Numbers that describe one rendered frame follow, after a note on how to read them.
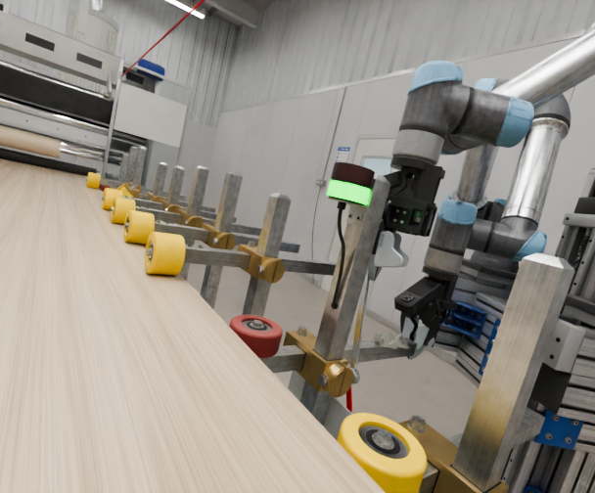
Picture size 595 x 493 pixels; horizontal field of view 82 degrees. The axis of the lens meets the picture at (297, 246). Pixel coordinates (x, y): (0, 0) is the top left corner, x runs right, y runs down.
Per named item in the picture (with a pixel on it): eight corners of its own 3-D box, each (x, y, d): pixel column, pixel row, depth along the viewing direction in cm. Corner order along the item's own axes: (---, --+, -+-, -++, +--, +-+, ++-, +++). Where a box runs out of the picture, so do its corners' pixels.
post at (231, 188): (203, 335, 101) (238, 172, 95) (206, 339, 98) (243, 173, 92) (191, 335, 99) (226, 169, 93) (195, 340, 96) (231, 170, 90)
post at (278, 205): (236, 393, 82) (283, 195, 75) (243, 402, 79) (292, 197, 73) (222, 395, 80) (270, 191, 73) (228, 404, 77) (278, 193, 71)
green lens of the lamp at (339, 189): (346, 201, 54) (350, 187, 54) (375, 206, 50) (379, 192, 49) (318, 193, 51) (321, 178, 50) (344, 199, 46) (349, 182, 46)
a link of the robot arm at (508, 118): (505, 113, 63) (446, 99, 63) (546, 94, 52) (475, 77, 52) (491, 156, 64) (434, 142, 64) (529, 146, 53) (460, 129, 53)
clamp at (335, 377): (300, 354, 66) (307, 329, 65) (349, 395, 55) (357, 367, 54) (276, 356, 62) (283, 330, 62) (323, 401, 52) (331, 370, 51)
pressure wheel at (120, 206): (135, 195, 108) (136, 211, 103) (128, 213, 112) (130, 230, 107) (114, 191, 104) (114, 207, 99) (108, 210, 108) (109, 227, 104)
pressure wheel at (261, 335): (251, 374, 59) (267, 311, 57) (276, 402, 52) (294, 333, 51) (207, 380, 54) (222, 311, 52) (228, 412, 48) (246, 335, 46)
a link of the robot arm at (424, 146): (391, 127, 56) (406, 141, 63) (384, 156, 57) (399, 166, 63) (438, 131, 52) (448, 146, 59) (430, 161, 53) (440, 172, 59)
